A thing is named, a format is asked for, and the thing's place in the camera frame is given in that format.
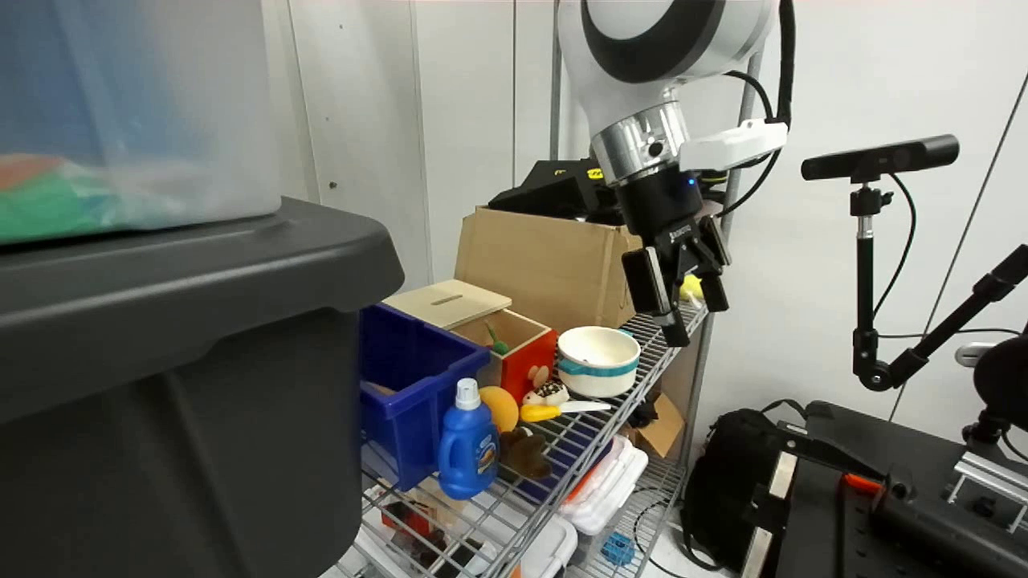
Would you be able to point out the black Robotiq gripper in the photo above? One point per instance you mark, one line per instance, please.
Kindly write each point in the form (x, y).
(667, 214)

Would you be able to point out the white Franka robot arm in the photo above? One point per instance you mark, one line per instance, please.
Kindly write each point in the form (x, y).
(663, 41)

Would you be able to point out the white dish with teal band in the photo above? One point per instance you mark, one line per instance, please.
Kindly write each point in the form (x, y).
(599, 369)

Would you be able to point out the dark brown plush bear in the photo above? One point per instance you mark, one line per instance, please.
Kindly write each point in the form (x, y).
(528, 457)

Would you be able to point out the yellow toy maraca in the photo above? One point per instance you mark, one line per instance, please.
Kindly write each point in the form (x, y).
(693, 290)

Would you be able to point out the large cardboard box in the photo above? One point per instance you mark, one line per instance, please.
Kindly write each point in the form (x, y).
(549, 268)

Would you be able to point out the black bag with yellow sticker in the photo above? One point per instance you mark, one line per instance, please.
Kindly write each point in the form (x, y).
(558, 189)

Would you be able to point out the loose cardboard flap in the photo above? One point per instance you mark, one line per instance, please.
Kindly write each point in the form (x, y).
(663, 428)

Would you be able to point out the white plastic knife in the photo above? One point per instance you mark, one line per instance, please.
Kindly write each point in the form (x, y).
(587, 406)

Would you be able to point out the yellow giraffe toy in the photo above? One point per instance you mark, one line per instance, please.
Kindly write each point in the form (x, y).
(541, 406)

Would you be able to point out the green toy block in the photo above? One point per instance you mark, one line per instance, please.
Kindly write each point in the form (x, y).
(495, 341)

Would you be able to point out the black backpack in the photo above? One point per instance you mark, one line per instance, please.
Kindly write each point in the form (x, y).
(734, 481)

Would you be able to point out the yellow orange ball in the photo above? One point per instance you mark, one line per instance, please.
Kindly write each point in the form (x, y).
(498, 410)

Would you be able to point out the white plastic container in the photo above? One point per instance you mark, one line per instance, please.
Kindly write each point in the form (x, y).
(606, 485)
(549, 549)

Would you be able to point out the wooden box with red drawer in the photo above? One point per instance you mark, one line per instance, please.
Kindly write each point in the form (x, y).
(446, 304)

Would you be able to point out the blue detergent bottle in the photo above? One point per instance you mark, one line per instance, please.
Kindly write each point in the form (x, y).
(467, 451)

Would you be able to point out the blue tape roll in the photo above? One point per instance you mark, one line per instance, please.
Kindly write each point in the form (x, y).
(617, 548)

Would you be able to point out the blue plastic bin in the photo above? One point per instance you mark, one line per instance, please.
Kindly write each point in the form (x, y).
(411, 395)

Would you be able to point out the black flat platform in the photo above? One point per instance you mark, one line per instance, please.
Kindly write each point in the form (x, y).
(920, 525)

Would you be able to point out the dark grey storage tote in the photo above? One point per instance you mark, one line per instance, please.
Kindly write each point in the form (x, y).
(181, 406)

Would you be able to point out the clear plastic storage bin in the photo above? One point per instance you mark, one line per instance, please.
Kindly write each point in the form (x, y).
(138, 106)

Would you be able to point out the black camera stand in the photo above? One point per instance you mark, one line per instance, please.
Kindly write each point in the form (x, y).
(863, 290)

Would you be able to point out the black bar camera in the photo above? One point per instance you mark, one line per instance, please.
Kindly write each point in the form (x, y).
(877, 157)

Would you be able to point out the black round mount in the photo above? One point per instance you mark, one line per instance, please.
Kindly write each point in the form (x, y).
(1008, 385)

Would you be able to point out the silver aluminium rail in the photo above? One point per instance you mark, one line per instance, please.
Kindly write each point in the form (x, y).
(992, 475)

